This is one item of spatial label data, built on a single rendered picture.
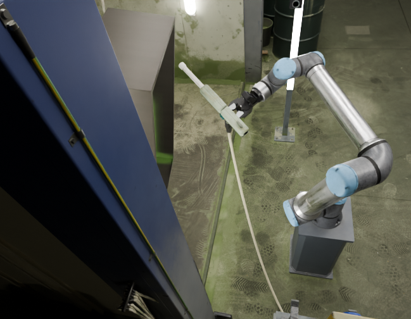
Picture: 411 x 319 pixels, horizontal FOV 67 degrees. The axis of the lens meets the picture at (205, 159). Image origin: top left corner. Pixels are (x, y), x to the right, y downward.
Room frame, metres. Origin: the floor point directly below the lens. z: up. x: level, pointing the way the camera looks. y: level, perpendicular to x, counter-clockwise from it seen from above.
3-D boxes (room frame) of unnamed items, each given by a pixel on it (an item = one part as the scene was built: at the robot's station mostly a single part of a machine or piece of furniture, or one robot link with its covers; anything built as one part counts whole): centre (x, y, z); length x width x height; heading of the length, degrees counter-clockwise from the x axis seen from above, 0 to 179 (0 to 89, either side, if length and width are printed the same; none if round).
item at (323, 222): (0.86, -0.65, 0.69); 0.19 x 0.19 x 0.10
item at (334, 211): (0.86, -0.64, 0.83); 0.17 x 0.15 x 0.18; 100
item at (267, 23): (3.88, -1.05, 0.14); 0.31 x 0.29 x 0.28; 160
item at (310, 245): (0.86, -0.65, 0.32); 0.31 x 0.31 x 0.64; 70
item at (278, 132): (2.13, -0.84, 0.01); 0.20 x 0.20 x 0.01; 70
